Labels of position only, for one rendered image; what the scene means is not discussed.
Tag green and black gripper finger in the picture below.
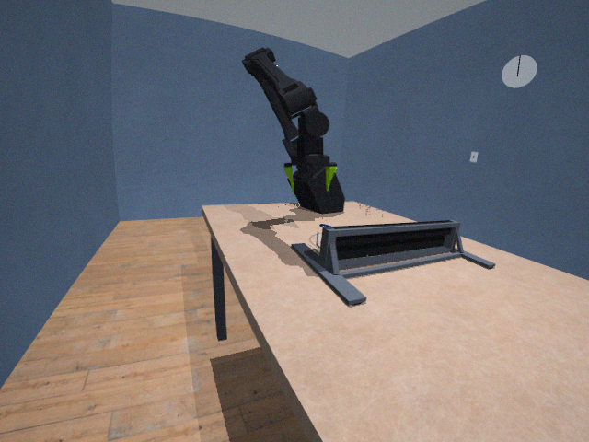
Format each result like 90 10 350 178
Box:
326 167 337 191
284 167 294 192

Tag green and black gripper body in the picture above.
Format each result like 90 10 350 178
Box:
284 135 337 167

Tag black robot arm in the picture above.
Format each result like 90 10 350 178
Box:
242 47 329 180

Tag grey patch panel rack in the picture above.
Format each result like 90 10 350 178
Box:
292 220 496 306

